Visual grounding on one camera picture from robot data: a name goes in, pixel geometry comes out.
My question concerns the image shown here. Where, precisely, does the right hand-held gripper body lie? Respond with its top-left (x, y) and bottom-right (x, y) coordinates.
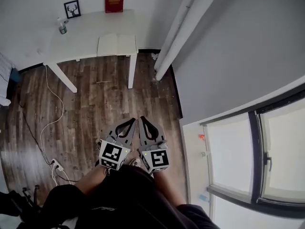
top-left (139, 139), bottom-right (170, 175)

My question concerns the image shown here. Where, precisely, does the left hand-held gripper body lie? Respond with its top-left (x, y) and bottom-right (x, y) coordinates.
top-left (96, 134), bottom-right (132, 171)

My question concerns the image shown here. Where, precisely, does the white notebook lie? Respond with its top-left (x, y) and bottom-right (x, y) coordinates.
top-left (96, 33), bottom-right (138, 57)

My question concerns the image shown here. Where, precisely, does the person's left forearm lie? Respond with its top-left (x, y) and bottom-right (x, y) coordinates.
top-left (78, 160), bottom-right (113, 197)

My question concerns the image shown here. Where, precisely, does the person's right forearm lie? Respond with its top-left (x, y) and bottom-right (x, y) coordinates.
top-left (151, 171), bottom-right (189, 205)

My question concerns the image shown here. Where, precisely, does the person's shoe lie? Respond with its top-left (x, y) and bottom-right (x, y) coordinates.
top-left (123, 151), bottom-right (142, 168)

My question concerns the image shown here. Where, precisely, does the person's black clothing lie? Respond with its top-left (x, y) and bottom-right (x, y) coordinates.
top-left (39, 164), bottom-right (220, 229)

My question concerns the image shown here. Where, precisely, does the white power strip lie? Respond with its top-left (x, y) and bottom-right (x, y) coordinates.
top-left (49, 158), bottom-right (64, 172)

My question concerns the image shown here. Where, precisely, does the white table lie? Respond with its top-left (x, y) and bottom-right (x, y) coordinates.
top-left (35, 9), bottom-right (139, 93)

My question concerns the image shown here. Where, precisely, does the thick white pipe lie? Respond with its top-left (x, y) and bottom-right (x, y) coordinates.
top-left (155, 0), bottom-right (226, 81)

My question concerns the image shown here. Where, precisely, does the thin white pipe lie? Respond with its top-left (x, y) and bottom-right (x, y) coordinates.
top-left (153, 0), bottom-right (206, 72)

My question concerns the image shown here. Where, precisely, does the black office chair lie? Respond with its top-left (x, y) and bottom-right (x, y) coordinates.
top-left (0, 184), bottom-right (45, 224)

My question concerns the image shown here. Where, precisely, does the clear bottle with green label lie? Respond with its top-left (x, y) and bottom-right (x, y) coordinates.
top-left (56, 17), bottom-right (68, 35)

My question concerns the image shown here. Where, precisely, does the teal storage box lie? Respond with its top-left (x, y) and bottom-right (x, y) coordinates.
top-left (9, 68), bottom-right (21, 83)

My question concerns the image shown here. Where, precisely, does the white checkered cloth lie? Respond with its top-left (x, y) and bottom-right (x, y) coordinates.
top-left (0, 52), bottom-right (14, 106)

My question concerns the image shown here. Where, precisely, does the black framed deer picture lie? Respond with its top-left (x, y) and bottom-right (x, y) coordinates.
top-left (63, 0), bottom-right (81, 20)

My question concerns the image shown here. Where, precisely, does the red book with gold print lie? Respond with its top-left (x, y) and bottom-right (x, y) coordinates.
top-left (104, 0), bottom-right (125, 14)

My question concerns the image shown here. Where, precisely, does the black cable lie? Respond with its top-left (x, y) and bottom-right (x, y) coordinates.
top-left (18, 101), bottom-right (80, 183)

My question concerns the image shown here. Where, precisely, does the window with dark frame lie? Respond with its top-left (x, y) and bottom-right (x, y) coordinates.
top-left (200, 87), bottom-right (305, 220)

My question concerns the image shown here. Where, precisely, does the black window handle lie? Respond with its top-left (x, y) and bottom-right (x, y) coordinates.
top-left (266, 151), bottom-right (273, 172)

